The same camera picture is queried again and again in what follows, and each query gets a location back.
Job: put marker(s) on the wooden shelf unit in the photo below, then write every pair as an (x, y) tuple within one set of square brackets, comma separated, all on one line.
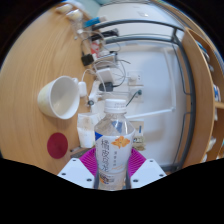
[(200, 100)]

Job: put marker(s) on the flat round red coaster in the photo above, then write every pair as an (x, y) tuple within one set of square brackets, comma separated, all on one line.
[(57, 145)]

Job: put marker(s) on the white ceramic cup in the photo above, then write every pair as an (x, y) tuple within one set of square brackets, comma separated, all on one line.
[(60, 98)]

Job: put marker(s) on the black power adapter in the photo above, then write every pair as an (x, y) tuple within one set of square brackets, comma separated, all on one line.
[(106, 86)]

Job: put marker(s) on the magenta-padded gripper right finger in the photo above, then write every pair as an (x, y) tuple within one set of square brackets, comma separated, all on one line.
[(146, 173)]

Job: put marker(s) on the white pole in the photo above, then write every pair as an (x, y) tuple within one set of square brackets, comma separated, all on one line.
[(150, 113)]

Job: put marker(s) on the small black box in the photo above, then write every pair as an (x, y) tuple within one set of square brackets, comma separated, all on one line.
[(87, 59)]

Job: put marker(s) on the white paper packet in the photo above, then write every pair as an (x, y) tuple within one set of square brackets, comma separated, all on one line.
[(86, 130)]

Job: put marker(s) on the small white oval device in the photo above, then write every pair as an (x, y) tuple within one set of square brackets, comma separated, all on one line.
[(82, 89)]

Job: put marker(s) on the white wall socket with plug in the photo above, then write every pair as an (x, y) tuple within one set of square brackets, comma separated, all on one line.
[(136, 94)]

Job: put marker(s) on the clear plastic drink bottle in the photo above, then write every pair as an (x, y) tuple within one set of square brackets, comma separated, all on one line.
[(114, 146)]

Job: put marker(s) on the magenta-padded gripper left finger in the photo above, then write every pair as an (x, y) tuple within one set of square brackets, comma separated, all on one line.
[(76, 173)]

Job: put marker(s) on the white power adapter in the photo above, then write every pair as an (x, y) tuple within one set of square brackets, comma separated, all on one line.
[(104, 74)]

